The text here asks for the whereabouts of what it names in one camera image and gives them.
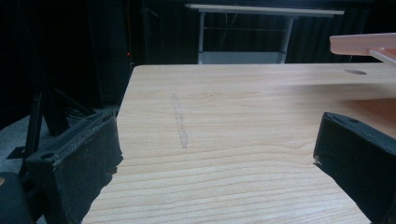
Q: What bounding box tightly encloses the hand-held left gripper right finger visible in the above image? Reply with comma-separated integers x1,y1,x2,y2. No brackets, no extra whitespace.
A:
312,111,396,224

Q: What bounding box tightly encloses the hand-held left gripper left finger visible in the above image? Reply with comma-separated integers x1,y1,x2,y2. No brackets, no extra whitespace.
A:
24,110,124,224

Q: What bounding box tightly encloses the pink plastic tray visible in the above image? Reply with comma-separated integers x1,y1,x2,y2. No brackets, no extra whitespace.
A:
329,32,396,66

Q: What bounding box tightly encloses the white metal frame table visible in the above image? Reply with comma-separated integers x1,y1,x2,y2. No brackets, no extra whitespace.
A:
183,3,346,65

